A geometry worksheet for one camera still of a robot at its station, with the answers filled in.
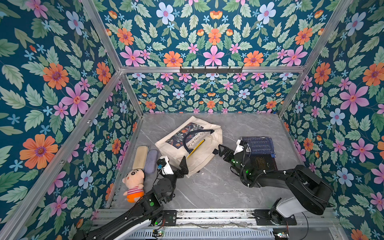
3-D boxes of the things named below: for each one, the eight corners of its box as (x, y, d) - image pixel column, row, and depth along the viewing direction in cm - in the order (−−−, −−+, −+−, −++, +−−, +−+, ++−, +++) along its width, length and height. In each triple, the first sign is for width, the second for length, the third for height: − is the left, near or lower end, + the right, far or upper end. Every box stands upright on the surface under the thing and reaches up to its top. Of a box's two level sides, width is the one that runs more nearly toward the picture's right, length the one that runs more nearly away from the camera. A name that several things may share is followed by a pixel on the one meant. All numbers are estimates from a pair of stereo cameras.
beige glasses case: (133, 170, 92) (130, 167, 89) (140, 149, 102) (137, 146, 98) (144, 170, 92) (142, 167, 89) (150, 149, 102) (148, 146, 98)
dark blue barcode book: (246, 158, 97) (248, 154, 93) (242, 141, 106) (244, 136, 101) (274, 158, 97) (277, 154, 93) (268, 141, 106) (271, 136, 101)
